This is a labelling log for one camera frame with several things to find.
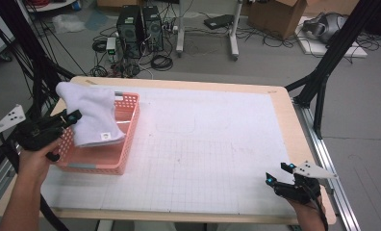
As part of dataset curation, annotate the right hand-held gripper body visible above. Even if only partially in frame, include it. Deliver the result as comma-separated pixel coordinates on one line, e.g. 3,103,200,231
273,160,339,205

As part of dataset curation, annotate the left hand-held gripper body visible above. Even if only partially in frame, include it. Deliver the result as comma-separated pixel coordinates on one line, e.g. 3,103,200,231
0,104,69,163

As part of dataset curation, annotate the lavender cat print cloth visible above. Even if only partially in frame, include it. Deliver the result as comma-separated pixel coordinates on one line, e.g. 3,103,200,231
55,81,127,148

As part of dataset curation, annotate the pink plastic basket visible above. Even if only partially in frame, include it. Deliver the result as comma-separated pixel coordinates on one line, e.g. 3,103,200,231
52,90,140,176

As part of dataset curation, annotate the person's right hand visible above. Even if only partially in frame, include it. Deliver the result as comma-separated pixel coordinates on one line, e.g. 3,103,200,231
285,194,325,224

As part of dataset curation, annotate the person's left hand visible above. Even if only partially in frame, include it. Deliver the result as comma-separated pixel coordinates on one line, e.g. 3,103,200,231
17,138,64,183

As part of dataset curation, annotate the white power adapter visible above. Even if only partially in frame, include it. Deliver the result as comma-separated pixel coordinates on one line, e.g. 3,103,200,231
105,37,117,62

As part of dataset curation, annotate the white grid mat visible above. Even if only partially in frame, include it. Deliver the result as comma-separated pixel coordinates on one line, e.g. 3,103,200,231
38,84,295,217

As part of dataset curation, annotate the clear plastic bag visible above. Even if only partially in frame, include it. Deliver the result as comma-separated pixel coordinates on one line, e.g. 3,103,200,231
52,13,86,35

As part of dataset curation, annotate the blue sheet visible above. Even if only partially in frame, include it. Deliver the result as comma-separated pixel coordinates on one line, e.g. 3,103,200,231
84,9,110,32

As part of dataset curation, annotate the black computer tower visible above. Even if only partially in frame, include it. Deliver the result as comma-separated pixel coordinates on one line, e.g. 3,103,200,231
115,4,144,60
141,5,165,53

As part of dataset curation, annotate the white round table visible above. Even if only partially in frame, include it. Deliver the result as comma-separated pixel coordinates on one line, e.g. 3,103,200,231
24,0,81,13

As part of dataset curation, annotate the white board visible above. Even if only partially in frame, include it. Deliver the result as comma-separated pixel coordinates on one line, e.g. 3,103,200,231
294,15,368,59

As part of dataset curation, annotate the white metal stand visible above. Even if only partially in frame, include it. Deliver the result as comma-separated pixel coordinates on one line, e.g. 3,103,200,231
175,0,244,62

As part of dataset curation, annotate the grey and black device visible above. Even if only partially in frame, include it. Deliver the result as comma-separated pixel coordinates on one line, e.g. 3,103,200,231
302,12,348,44

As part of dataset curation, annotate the cardboard box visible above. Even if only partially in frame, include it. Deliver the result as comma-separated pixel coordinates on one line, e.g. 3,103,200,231
247,0,308,40

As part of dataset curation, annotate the black flat device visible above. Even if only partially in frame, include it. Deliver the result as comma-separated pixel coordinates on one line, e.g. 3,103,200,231
203,13,235,31

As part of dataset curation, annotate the grey table bracket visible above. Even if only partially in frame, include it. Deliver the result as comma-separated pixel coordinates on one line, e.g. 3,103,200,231
322,178,335,195

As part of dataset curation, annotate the right hand-held gripper cable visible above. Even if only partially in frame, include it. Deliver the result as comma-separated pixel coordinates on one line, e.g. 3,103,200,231
307,181,330,231

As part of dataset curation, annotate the black frame post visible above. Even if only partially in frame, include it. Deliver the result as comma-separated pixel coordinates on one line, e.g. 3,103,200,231
284,0,381,140
0,0,76,126

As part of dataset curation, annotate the black cable coil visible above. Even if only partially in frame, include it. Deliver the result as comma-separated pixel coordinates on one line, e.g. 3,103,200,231
150,54,174,71

